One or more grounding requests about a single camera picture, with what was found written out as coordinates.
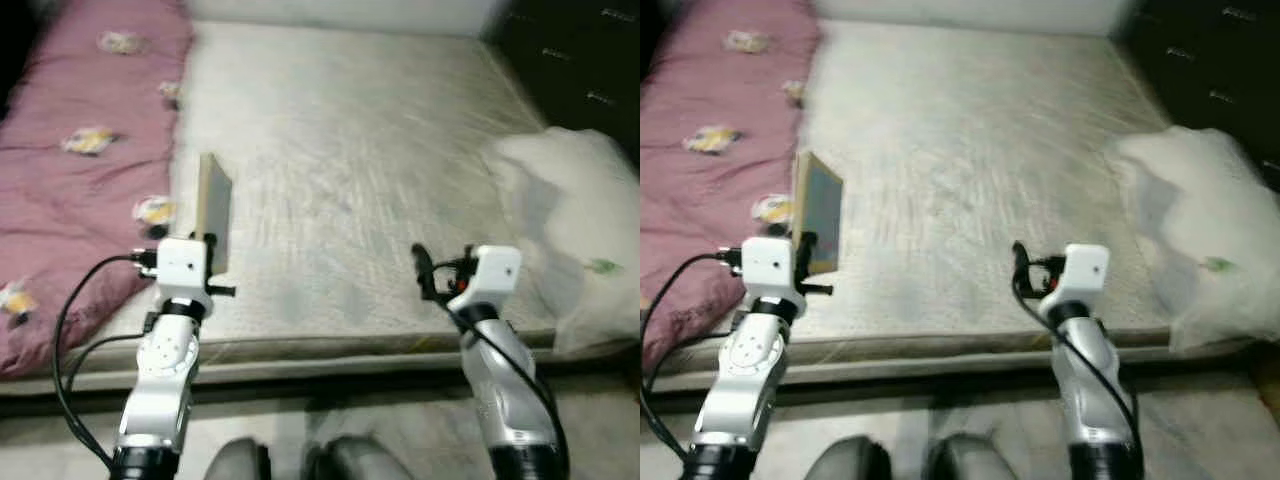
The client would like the grey robot left leg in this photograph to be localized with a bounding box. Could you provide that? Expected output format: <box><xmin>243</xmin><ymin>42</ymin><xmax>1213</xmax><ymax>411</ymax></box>
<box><xmin>803</xmin><ymin>435</ymin><xmax>893</xmax><ymax>480</ymax></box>
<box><xmin>203</xmin><ymin>437</ymin><xmax>273</xmax><ymax>480</ymax></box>

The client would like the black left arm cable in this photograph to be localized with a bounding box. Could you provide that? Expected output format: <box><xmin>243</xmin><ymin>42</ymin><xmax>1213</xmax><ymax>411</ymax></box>
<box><xmin>640</xmin><ymin>250</ymin><xmax>746</xmax><ymax>461</ymax></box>
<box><xmin>52</xmin><ymin>252</ymin><xmax>159</xmax><ymax>471</ymax></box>

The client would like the pink cartoon print quilt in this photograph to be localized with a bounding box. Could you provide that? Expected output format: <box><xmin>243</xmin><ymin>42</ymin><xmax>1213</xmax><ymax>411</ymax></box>
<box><xmin>0</xmin><ymin>0</ymin><xmax>196</xmax><ymax>381</ymax></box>
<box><xmin>640</xmin><ymin>0</ymin><xmax>823</xmax><ymax>371</ymax></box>

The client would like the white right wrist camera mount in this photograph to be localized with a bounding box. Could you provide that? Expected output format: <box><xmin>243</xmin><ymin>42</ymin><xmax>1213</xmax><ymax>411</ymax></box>
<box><xmin>447</xmin><ymin>245</ymin><xmax>523</xmax><ymax>313</ymax></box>
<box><xmin>1040</xmin><ymin>243</ymin><xmax>1111</xmax><ymax>309</ymax></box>

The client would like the grey robot right leg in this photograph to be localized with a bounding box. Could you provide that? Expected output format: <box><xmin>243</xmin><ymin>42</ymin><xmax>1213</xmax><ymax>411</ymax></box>
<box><xmin>305</xmin><ymin>435</ymin><xmax>401</xmax><ymax>480</ymax></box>
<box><xmin>925</xmin><ymin>433</ymin><xmax>1021</xmax><ymax>480</ymax></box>

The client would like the colourful children's book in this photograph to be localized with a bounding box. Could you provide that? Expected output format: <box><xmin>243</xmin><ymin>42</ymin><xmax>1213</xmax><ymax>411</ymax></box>
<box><xmin>195</xmin><ymin>152</ymin><xmax>235</xmax><ymax>276</ymax></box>
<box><xmin>793</xmin><ymin>150</ymin><xmax>846</xmax><ymax>276</ymax></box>

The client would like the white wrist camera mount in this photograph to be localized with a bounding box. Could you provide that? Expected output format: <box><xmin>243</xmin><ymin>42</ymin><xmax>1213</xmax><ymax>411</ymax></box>
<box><xmin>1040</xmin><ymin>243</ymin><xmax>1111</xmax><ymax>309</ymax></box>
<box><xmin>155</xmin><ymin>237</ymin><xmax>214</xmax><ymax>306</ymax></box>
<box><xmin>447</xmin><ymin>245</ymin><xmax>523</xmax><ymax>313</ymax></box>
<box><xmin>740</xmin><ymin>237</ymin><xmax>806</xmax><ymax>306</ymax></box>

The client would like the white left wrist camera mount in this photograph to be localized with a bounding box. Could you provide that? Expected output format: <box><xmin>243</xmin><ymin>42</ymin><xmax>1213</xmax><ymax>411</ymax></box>
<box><xmin>155</xmin><ymin>237</ymin><xmax>214</xmax><ymax>306</ymax></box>
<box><xmin>740</xmin><ymin>237</ymin><xmax>806</xmax><ymax>306</ymax></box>

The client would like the grey robot leg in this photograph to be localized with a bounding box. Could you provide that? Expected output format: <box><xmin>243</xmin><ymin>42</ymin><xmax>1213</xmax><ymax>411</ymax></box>
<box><xmin>203</xmin><ymin>437</ymin><xmax>273</xmax><ymax>480</ymax></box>
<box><xmin>305</xmin><ymin>435</ymin><xmax>401</xmax><ymax>480</ymax></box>
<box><xmin>925</xmin><ymin>433</ymin><xmax>1021</xmax><ymax>480</ymax></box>
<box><xmin>803</xmin><ymin>435</ymin><xmax>893</xmax><ymax>480</ymax></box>

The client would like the white tree print pillow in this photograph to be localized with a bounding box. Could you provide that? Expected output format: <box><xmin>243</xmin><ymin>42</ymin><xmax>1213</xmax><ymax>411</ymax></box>
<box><xmin>480</xmin><ymin>125</ymin><xmax>641</xmax><ymax>356</ymax></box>
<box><xmin>1105</xmin><ymin>125</ymin><xmax>1280</xmax><ymax>351</ymax></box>

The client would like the grey quilted mattress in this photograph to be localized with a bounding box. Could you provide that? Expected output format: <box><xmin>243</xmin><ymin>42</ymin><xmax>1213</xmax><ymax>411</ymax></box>
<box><xmin>70</xmin><ymin>20</ymin><xmax>641</xmax><ymax>376</ymax></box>
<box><xmin>700</xmin><ymin>20</ymin><xmax>1271</xmax><ymax>371</ymax></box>

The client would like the black tufted headboard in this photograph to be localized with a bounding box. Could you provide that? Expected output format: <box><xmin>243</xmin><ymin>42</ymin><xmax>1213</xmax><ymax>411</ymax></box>
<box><xmin>1115</xmin><ymin>0</ymin><xmax>1280</xmax><ymax>191</ymax></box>
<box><xmin>485</xmin><ymin>0</ymin><xmax>641</xmax><ymax>166</ymax></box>

